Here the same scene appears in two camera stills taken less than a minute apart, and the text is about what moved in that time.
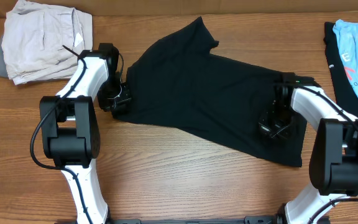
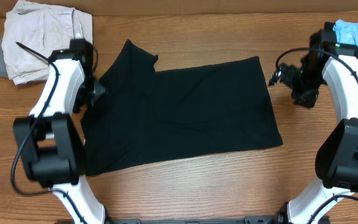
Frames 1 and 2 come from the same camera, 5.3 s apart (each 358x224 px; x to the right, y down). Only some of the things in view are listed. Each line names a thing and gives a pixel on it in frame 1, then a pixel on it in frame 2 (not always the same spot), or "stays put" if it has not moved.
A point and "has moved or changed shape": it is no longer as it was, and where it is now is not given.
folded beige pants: [43, 42] stays put
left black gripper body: [114, 95] to [93, 93]
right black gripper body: [272, 126] to [305, 96]
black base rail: [250, 219] stays put
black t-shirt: [186, 83] has moved or changed shape
